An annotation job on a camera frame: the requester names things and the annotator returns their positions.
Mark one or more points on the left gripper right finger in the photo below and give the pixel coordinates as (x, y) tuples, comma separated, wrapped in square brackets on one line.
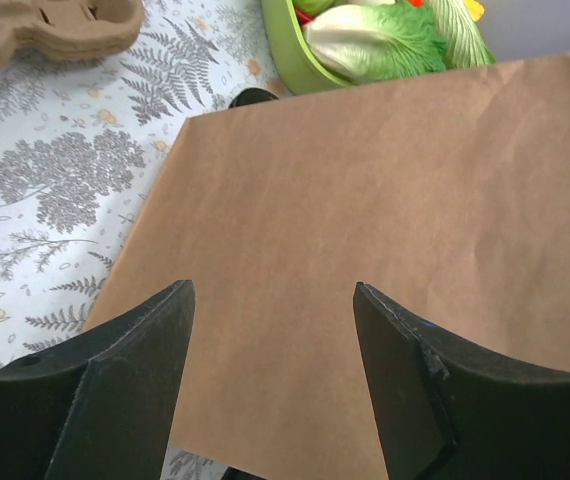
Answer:
[(447, 408)]

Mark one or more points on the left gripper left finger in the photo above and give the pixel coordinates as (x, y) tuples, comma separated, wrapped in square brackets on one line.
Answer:
[(101, 404)]

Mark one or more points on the brown paper bag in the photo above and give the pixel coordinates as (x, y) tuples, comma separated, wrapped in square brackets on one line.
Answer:
[(449, 193)]

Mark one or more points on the brown pulp cup carrier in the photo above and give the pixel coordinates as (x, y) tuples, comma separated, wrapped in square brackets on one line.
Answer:
[(69, 30)]

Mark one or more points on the stack of black lids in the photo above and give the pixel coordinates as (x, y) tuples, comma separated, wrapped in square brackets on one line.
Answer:
[(251, 96)]

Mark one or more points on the napa cabbage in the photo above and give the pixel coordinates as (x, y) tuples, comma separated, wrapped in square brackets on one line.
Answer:
[(466, 46)]

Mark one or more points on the green vegetable tray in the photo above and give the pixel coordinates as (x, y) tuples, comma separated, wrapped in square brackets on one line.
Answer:
[(299, 70)]

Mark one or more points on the green leafy lettuce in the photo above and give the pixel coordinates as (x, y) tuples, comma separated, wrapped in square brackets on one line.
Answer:
[(373, 43)]

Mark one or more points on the yellow pepper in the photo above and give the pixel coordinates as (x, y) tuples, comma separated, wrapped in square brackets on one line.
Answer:
[(475, 9)]

